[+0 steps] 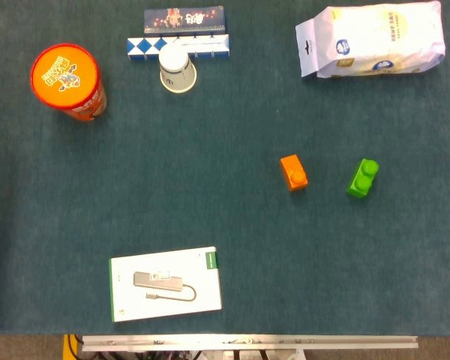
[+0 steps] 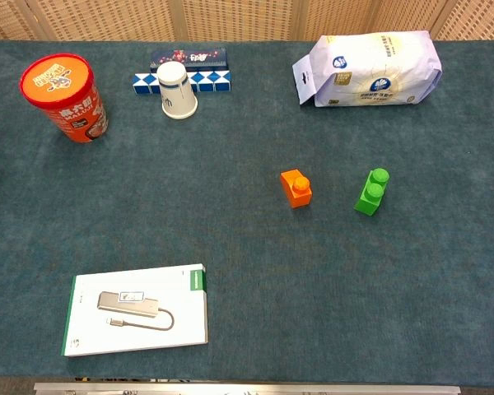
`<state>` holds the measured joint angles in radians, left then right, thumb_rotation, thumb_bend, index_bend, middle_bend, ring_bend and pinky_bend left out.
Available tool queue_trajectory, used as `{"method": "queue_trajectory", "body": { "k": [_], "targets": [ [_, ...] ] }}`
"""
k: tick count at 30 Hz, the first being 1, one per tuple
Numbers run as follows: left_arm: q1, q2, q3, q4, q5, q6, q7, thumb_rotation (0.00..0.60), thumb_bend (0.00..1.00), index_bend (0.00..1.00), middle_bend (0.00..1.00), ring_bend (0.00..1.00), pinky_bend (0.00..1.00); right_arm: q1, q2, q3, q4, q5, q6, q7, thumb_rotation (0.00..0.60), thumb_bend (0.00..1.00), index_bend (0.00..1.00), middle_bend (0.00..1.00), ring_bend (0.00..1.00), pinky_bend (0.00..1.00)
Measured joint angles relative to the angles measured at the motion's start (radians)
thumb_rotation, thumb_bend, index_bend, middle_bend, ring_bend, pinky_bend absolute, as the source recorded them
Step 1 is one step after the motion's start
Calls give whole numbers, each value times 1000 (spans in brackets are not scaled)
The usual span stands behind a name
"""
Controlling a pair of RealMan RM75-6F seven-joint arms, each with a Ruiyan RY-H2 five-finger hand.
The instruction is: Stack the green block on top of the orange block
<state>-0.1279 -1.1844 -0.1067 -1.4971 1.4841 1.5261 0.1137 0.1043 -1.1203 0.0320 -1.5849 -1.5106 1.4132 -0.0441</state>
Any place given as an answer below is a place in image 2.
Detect orange red snack canister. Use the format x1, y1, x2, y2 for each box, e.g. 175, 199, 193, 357
18, 53, 110, 144

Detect white lilac powder bag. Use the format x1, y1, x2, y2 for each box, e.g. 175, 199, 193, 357
291, 30, 443, 109

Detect white USB hub box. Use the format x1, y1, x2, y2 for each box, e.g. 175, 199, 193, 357
60, 263, 210, 358

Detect green toy brick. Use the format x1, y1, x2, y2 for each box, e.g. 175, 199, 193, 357
353, 167, 390, 217

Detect teal felt table cloth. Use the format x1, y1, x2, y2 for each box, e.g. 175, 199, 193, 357
0, 39, 494, 388

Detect orange toy brick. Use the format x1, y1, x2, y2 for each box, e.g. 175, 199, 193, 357
280, 169, 314, 210

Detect dark blue printed box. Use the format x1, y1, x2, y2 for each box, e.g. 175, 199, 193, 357
149, 48, 230, 74

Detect blue white snake puzzle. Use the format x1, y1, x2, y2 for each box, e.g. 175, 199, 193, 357
131, 70, 232, 95

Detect aluminium profile rail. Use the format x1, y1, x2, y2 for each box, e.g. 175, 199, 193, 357
33, 382, 462, 395

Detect white paper cup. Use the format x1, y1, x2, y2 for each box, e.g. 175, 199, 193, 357
156, 61, 199, 120

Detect woven rattan folding screen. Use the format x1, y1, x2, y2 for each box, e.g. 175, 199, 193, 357
0, 0, 494, 41

